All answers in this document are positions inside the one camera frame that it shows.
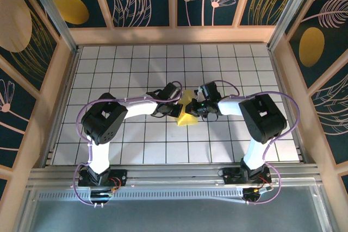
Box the yellow paper sheet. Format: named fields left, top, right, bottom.
left=176, top=89, right=199, bottom=127

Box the aluminium mounting beam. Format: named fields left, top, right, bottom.
left=27, top=163, right=323, bottom=189

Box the small wiring board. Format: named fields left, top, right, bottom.
left=241, top=185, right=274, bottom=205
left=89, top=186, right=118, bottom=208

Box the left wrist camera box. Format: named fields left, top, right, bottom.
left=159, top=81, right=182, bottom=100

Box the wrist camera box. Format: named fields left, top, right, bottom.
left=200, top=81, right=222, bottom=100
left=159, top=81, right=182, bottom=100

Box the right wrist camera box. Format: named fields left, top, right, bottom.
left=200, top=81, right=222, bottom=100

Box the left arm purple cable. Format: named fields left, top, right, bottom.
left=71, top=80, right=182, bottom=207

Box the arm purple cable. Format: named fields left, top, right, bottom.
left=202, top=79, right=301, bottom=205
left=71, top=80, right=182, bottom=207

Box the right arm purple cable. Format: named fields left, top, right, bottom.
left=202, top=79, right=301, bottom=205

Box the wooden enclosure frame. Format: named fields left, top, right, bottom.
left=0, top=0, right=348, bottom=232

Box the slotted cable duct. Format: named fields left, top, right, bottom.
left=37, top=189, right=247, bottom=200

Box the aluminium table side rail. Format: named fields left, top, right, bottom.
left=40, top=46, right=82, bottom=168
left=268, top=46, right=309, bottom=164

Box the yellow oval fern wall panel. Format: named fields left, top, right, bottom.
left=288, top=0, right=348, bottom=89

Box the leaf outline wall panel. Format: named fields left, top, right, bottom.
left=311, top=74, right=348, bottom=165

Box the aluminium corner post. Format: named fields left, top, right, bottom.
left=267, top=0, right=312, bottom=51
left=21, top=0, right=80, bottom=55

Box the yellow oval feather wall panel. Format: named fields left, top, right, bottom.
left=32, top=0, right=107, bottom=29

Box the single flower wall panel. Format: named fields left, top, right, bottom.
left=0, top=67, right=38, bottom=169

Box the peach disc wall panel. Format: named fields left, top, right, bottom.
left=0, top=0, right=59, bottom=91

